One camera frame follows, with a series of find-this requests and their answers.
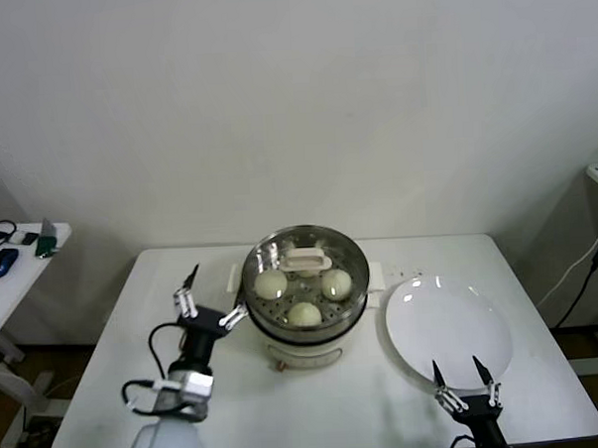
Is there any cream electric cooking pot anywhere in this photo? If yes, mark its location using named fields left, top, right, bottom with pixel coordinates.
left=225, top=257, right=389, bottom=375

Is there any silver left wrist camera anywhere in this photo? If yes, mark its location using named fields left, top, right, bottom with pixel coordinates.
left=154, top=369, right=217, bottom=424

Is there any white round plate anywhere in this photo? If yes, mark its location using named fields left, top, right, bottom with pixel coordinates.
left=383, top=273, right=515, bottom=394

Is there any white power cable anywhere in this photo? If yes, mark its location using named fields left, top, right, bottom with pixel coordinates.
left=535, top=219, right=598, bottom=307

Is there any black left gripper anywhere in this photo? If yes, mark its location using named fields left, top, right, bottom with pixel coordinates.
left=171, top=260, right=250, bottom=363

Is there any blue handheld device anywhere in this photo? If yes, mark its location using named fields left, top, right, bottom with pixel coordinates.
left=0, top=248, right=21, bottom=281

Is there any white side table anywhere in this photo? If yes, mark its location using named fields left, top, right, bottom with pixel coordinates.
left=0, top=219, right=78, bottom=367

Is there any green grey tool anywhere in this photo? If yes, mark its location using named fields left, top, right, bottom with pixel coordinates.
left=34, top=218, right=60, bottom=261

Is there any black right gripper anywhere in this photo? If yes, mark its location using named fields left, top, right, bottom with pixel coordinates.
left=431, top=353, right=507, bottom=448

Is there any glass pot lid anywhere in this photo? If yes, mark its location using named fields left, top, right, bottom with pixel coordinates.
left=238, top=223, right=373, bottom=333

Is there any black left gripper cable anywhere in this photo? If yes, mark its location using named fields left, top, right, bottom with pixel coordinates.
left=118, top=321, right=192, bottom=417

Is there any stainless steel steamer basket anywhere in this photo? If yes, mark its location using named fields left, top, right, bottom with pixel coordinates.
left=238, top=223, right=374, bottom=345

